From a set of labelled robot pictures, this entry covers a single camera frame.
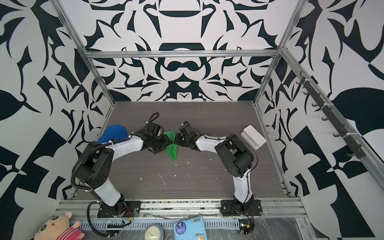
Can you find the black hook rail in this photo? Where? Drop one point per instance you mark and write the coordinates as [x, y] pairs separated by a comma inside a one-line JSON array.
[[333, 115]]

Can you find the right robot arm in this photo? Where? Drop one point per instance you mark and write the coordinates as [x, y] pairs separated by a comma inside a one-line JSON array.
[[233, 153]]

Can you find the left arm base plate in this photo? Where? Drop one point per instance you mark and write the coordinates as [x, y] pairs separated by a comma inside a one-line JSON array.
[[124, 209]]

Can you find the round clock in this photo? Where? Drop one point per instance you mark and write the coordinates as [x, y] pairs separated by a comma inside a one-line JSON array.
[[154, 232]]

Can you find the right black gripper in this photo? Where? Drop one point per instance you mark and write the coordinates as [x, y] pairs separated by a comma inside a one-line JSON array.
[[178, 140]]

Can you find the white box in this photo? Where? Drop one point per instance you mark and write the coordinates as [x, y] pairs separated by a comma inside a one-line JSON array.
[[253, 137]]

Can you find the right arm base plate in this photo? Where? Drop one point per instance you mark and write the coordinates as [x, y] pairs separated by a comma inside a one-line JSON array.
[[236, 208]]

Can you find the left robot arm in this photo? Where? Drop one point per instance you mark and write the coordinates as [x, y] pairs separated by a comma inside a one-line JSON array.
[[91, 171]]

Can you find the blue booklet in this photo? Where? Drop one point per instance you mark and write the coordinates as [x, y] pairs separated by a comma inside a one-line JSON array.
[[190, 229]]

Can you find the blue cloth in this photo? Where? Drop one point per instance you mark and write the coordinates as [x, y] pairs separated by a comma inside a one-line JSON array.
[[114, 132]]

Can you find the small electronics board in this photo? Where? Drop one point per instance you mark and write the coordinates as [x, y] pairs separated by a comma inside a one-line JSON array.
[[246, 226]]

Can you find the plush toy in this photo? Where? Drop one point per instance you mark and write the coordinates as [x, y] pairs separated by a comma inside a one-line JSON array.
[[58, 228]]

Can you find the white cable duct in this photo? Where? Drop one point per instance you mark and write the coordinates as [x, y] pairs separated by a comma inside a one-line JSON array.
[[113, 225]]

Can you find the green square paper sheet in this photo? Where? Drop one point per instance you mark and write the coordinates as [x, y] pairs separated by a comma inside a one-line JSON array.
[[171, 150]]

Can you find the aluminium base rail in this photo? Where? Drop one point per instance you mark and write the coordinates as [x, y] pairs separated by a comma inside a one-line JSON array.
[[214, 208]]

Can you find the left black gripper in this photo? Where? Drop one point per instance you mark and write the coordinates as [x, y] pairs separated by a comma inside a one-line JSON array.
[[167, 141]]

